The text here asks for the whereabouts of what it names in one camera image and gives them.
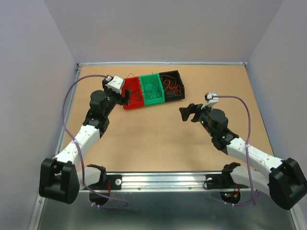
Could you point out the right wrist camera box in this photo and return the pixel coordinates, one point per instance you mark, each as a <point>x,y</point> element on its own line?
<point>211,99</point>

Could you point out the black plastic bin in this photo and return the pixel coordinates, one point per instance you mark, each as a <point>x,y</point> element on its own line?
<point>172,85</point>

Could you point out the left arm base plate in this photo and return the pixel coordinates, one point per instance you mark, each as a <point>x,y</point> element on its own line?
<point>115,181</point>

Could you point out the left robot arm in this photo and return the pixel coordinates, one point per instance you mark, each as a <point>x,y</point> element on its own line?
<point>70,160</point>

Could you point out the red plastic bin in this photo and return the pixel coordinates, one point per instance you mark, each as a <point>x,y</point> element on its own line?
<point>136,97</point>

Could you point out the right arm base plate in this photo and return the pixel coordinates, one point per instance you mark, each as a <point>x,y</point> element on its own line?
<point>219,181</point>

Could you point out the aluminium mounting rail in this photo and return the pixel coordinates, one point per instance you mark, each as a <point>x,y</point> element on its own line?
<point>152,181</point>

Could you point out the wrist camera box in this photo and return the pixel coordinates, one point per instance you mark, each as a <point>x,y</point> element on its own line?
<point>115,84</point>
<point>211,99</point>

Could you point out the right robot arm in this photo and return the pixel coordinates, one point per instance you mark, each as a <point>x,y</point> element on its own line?
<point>282,180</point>

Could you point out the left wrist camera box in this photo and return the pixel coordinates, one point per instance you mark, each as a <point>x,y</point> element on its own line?
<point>115,84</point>

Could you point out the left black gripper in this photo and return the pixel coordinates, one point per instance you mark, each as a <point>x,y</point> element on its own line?
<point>127,93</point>

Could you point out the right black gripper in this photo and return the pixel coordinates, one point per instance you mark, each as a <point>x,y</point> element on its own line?
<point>185,111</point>

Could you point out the green plastic bin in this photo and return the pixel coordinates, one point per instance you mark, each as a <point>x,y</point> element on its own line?
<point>152,89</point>

